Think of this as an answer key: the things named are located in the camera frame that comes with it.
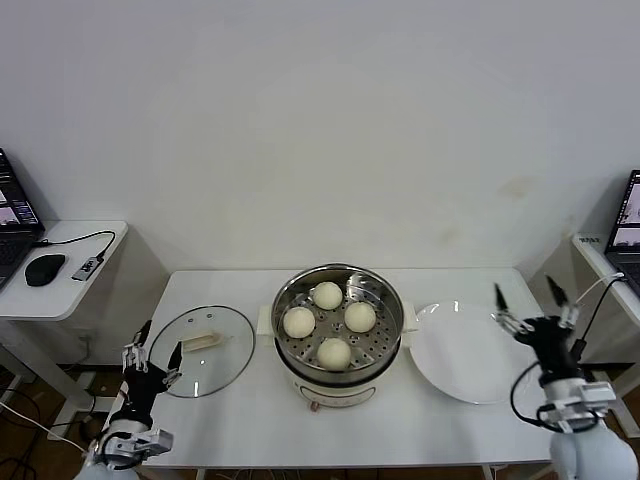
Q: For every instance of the grey usb hub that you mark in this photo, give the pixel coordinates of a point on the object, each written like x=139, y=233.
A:
x=86, y=267

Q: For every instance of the white steamed baozi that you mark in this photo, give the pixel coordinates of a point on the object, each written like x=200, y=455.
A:
x=360, y=317
x=334, y=354
x=299, y=322
x=328, y=295

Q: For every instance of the black laptop with dark screen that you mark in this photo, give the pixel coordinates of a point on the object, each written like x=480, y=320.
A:
x=625, y=235

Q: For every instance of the white rounded side table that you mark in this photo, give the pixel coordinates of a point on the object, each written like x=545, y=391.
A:
x=55, y=300

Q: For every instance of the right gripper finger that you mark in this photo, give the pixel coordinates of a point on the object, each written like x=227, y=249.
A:
x=512, y=325
x=569, y=315

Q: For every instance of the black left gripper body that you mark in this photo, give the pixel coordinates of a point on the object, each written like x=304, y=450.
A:
x=140, y=390

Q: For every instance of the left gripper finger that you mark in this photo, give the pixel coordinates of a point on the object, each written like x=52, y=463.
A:
x=175, y=362
x=136, y=352

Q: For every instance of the black laptop with pink screen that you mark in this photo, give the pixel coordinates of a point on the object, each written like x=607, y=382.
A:
x=15, y=220

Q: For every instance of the stainless steel steamer basket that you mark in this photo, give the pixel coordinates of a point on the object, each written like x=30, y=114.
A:
x=390, y=320

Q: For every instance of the black computer mouse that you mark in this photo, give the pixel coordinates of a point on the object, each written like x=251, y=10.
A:
x=45, y=269

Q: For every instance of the small printed table sticker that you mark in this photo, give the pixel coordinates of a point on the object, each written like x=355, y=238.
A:
x=590, y=239

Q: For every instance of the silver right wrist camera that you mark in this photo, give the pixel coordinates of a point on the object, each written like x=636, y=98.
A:
x=580, y=405

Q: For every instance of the dark round floor object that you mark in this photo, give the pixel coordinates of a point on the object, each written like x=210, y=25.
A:
x=91, y=428

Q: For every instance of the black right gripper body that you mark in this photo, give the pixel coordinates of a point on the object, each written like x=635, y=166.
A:
x=550, y=350

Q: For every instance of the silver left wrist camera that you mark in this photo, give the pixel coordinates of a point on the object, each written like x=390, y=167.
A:
x=145, y=442

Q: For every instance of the round glass lid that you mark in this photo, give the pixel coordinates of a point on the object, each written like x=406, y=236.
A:
x=215, y=345

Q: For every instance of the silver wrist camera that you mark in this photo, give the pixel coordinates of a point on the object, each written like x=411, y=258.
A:
x=580, y=405
x=145, y=442

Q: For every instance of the cream electric cooker base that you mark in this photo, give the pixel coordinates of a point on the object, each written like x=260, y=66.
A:
x=340, y=390

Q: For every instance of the white round plate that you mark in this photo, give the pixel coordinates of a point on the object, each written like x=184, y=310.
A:
x=460, y=355

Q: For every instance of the white side table with sticker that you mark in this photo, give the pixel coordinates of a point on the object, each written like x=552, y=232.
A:
x=595, y=255

